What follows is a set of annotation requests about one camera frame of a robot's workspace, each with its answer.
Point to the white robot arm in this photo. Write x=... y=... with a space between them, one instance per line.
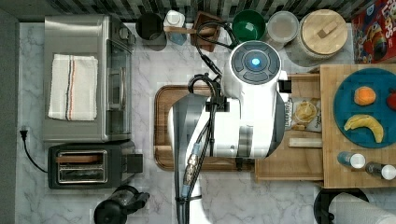
x=238 y=114

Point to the bamboo drawer cabinet top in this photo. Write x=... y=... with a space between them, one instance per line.
x=336 y=175

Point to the brown wooden serving tray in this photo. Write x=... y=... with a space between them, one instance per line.
x=163 y=153

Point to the dark brown wooden box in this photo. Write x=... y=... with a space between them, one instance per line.
x=210 y=32

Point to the light wooden stick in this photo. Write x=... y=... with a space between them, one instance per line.
x=178 y=30

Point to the dark grey cup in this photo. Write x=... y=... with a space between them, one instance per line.
x=149 y=27

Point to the wooden divider block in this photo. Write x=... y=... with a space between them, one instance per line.
x=305 y=142

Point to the green bowl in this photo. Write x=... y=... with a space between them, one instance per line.
x=249 y=25

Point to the white chips bag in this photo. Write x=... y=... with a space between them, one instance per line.
x=303 y=114

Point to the clear lidded plastic container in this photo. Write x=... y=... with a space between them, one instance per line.
x=282 y=28

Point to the black two-slot toaster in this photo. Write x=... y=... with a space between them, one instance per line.
x=93 y=166

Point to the stainless steel toaster oven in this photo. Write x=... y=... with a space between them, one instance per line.
x=111 y=43

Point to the white striped dish towel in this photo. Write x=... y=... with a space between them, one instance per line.
x=73 y=88

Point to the jar with wooden lid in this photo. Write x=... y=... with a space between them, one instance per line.
x=321 y=34

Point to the yellow banana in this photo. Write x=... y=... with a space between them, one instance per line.
x=366 y=121

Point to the paper towel roll holder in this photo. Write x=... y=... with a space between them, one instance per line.
x=348 y=206

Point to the blue white-capped spice bottle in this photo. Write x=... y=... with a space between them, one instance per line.
x=352 y=160

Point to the orange fruit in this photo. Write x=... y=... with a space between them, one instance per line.
x=364 y=96

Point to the teal round plate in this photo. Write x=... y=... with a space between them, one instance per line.
x=344 y=107

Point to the red fruit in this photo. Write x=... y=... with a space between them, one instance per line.
x=392 y=101

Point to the red cereal box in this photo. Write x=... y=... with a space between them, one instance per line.
x=374 y=33

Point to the dark white-capped spice bottle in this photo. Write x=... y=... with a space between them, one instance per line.
x=384 y=171

